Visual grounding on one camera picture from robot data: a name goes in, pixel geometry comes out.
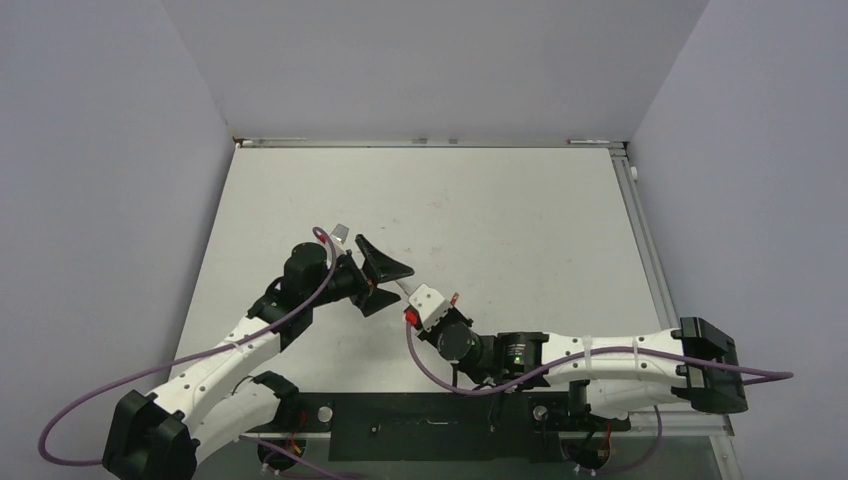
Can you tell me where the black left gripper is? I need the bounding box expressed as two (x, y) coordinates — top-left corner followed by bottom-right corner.
(306, 236), (413, 316)

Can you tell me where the white remote control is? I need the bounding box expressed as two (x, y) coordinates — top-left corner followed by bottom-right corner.
(395, 279), (417, 297)

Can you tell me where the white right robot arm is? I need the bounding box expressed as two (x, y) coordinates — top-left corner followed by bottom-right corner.
(405, 305), (748, 428)

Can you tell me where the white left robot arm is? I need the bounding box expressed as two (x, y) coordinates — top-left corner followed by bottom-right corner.
(101, 228), (415, 479)

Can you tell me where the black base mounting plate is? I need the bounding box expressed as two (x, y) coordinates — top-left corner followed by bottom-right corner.
(255, 392), (631, 463)

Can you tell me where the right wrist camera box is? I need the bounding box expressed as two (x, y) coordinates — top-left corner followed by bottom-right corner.
(404, 283), (453, 331)

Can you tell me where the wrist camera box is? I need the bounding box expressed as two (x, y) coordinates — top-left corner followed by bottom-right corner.
(330, 224), (350, 244)
(404, 283), (453, 331)

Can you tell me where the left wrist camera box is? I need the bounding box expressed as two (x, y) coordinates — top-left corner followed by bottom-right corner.
(330, 224), (350, 244)

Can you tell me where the aluminium rail back edge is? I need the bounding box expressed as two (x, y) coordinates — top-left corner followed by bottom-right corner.
(234, 137), (626, 150)

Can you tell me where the aluminium rail edge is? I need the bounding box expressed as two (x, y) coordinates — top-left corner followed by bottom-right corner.
(609, 148), (680, 328)
(234, 137), (626, 150)

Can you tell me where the aluminium rail right edge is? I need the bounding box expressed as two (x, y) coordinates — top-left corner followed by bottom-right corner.
(609, 148), (680, 328)

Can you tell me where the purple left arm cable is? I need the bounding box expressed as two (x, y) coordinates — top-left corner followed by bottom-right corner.
(37, 226), (339, 467)

